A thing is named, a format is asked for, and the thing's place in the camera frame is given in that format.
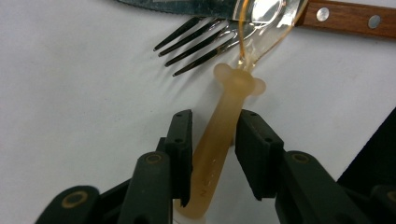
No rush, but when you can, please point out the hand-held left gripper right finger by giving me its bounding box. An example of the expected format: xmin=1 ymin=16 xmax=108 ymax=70
xmin=234 ymin=108 xmax=286 ymax=202

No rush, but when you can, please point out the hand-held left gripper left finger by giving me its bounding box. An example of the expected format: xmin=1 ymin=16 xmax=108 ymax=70
xmin=157 ymin=108 xmax=194 ymax=208

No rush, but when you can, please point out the clear spoon with amber handle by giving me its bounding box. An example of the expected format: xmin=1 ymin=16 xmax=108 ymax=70
xmin=173 ymin=0 xmax=310 ymax=220

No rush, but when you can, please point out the wooden-handled fork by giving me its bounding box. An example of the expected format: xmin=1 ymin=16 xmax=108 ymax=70
xmin=153 ymin=17 xmax=250 ymax=77

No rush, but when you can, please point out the wooden-handled knife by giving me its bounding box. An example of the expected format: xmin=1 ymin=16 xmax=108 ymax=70
xmin=116 ymin=0 xmax=396 ymax=40

